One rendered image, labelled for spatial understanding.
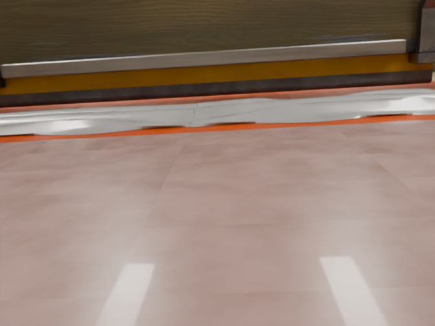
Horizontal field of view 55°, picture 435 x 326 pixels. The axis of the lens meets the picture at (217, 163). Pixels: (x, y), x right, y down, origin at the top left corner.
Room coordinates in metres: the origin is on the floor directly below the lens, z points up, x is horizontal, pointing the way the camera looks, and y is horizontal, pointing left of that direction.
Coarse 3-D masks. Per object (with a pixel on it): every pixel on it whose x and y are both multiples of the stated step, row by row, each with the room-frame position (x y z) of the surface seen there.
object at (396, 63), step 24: (120, 72) 0.34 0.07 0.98; (144, 72) 0.34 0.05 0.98; (168, 72) 0.34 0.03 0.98; (192, 72) 0.34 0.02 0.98; (216, 72) 0.33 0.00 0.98; (240, 72) 0.33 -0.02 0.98; (264, 72) 0.33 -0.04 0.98; (288, 72) 0.33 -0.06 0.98; (312, 72) 0.33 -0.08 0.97; (336, 72) 0.33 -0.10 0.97; (360, 72) 0.33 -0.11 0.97
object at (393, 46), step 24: (264, 48) 0.31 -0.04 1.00; (288, 48) 0.31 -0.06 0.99; (312, 48) 0.31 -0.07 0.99; (336, 48) 0.31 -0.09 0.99; (360, 48) 0.31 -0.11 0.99; (384, 48) 0.30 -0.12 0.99; (24, 72) 0.32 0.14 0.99; (48, 72) 0.32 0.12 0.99; (72, 72) 0.32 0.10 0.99; (96, 72) 0.32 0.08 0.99
